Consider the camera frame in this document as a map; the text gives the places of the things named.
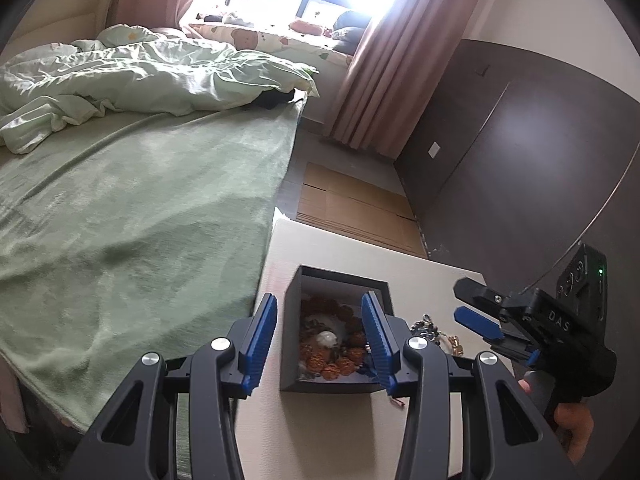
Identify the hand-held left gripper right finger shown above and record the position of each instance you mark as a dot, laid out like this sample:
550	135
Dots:
375	332

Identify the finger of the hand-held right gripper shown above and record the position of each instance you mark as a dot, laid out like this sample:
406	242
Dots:
477	322
475	290

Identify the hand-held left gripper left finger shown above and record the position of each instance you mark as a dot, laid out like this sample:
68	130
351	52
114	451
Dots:
257	332

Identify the black jewelry box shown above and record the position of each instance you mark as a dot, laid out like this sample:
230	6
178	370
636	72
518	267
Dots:
292	355

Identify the person's right hand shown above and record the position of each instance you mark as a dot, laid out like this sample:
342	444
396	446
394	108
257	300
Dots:
572	425

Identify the gold pendant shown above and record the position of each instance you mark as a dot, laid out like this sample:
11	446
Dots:
455	345

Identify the white round bead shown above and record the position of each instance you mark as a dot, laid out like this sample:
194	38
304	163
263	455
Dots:
327	339

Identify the flattened cardboard sheets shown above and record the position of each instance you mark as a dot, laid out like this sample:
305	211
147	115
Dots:
350	210

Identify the dark brown wardrobe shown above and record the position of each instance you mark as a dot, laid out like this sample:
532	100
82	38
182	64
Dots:
540	160

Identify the bed with green blanket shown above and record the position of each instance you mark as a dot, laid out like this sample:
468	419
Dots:
140	230

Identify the black item on bed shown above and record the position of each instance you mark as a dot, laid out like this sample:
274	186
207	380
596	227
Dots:
274	98

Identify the light green duvet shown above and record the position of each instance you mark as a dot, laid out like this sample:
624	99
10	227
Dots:
150	75

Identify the dark blue cushion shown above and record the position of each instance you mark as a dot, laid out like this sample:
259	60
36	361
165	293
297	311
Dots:
352	27

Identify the printed window seat cushion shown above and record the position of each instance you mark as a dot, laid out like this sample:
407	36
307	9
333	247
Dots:
265	40

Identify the orange plush toy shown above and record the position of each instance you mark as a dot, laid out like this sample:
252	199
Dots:
306	26

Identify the green printed pillow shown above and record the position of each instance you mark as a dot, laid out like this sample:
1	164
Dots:
125	34

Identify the beige headboard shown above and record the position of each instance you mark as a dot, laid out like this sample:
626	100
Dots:
60	15

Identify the white wall socket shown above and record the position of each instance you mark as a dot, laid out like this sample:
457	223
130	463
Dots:
434	149

